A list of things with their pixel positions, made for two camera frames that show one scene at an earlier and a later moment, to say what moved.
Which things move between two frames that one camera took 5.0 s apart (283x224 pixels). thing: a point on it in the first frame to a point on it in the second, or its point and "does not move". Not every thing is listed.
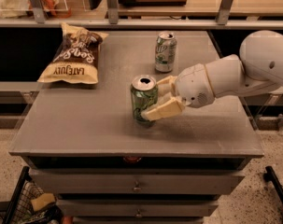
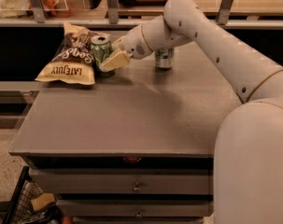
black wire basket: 20,208 does not move
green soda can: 144,95 to 102,48
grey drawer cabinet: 81,145 does not move
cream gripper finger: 166,85 to 116,44
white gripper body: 193,85 to 135,44
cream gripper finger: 169,107 to 118,59
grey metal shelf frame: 113,21 does not move
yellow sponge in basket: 42,201 does not move
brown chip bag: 77,60 does not move
